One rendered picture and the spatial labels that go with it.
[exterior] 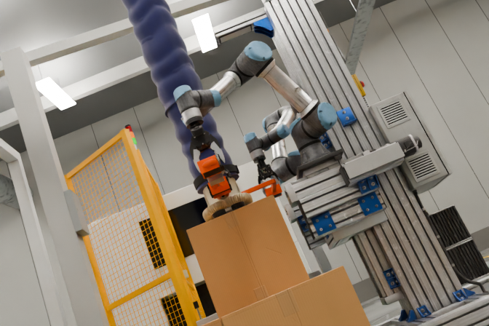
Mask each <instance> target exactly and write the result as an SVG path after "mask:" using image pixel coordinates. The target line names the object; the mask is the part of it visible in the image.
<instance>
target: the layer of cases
mask: <svg viewBox="0 0 489 326"><path fill-rule="evenodd" d="M201 326H371V325H370V323H369V321H368V318H367V316H366V314H365V311H364V309H363V307H362V305H361V303H360V301H359V299H358V297H357V294H356V292H355V290H354V288H353V286H352V283H351V281H350V279H349V277H348V274H347V273H346V270H345V268H344V266H340V267H338V268H336V269H333V270H331V271H328V272H326V273H324V274H321V275H319V276H317V277H315V278H312V279H309V280H307V281H305V282H302V283H300V284H298V285H296V286H293V287H291V288H288V289H286V290H283V291H282V292H279V293H277V294H274V295H272V296H269V297H267V298H264V299H263V300H261V301H258V302H256V303H253V304H251V305H249V306H246V307H244V308H242V309H239V310H237V311H234V312H232V313H230V314H227V315H225V316H223V317H221V319H215V320H213V321H211V322H208V323H206V324H204V325H201Z"/></svg>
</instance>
